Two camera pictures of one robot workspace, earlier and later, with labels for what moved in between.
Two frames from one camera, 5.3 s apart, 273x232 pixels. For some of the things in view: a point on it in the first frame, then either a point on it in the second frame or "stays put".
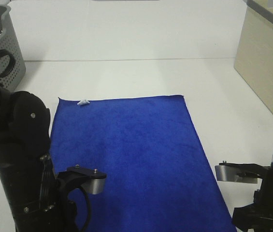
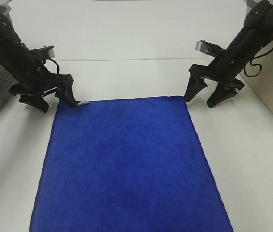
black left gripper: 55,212 to 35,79
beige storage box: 263,57 stays put
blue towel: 157,178 stays put
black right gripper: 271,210 to 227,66
